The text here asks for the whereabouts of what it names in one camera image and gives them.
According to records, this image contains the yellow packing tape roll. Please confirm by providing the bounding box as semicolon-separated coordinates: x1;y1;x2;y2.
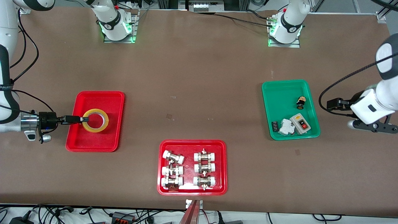
82;109;109;133

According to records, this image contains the empty red plastic tray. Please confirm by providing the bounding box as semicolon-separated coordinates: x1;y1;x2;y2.
65;91;125;153

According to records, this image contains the green plastic tray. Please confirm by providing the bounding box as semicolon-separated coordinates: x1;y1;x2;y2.
261;79;321;141

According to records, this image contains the red tray holding valves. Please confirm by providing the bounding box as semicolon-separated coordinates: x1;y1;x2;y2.
157;139;228;196

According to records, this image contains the white circuit breaker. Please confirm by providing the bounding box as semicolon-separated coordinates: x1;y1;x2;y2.
278;119;295;136

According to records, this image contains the metal valve with white caps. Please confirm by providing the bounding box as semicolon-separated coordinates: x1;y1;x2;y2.
162;150;185;165
194;149;217;162
194;162;216;174
161;176;184;190
161;165;184;176
193;175;216;190

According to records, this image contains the grey and orange connector box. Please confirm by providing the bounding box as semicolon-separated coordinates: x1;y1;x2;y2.
112;212;136;223

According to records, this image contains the red aluminium profile bar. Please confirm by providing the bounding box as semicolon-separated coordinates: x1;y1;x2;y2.
179;200;200;224

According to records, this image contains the white power strip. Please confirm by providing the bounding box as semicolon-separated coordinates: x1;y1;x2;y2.
193;2;224;12

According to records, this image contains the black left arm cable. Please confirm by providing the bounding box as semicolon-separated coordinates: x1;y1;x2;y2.
318;52;398;118

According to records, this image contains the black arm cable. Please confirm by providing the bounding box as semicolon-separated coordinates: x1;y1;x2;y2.
318;52;398;118
9;9;56;113

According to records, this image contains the grey switch box red button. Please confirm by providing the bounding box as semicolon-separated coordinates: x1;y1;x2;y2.
289;114;312;135

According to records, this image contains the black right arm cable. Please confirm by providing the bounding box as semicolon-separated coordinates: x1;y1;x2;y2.
9;9;56;113

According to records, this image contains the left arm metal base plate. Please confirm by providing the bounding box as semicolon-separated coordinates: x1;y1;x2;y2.
268;14;301;48

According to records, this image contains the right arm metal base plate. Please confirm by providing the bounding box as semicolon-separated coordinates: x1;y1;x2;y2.
104;9;139;44

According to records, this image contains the black cable on table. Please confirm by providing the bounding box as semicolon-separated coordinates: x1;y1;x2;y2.
215;12;275;27

